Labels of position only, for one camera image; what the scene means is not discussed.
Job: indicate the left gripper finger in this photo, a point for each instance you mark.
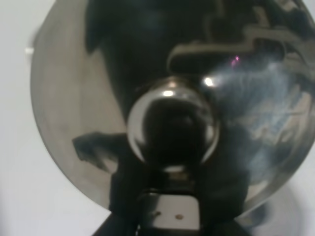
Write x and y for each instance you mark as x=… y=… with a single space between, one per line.
x=115 y=225

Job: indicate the stainless steel teapot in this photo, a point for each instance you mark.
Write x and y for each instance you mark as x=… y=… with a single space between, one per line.
x=182 y=114

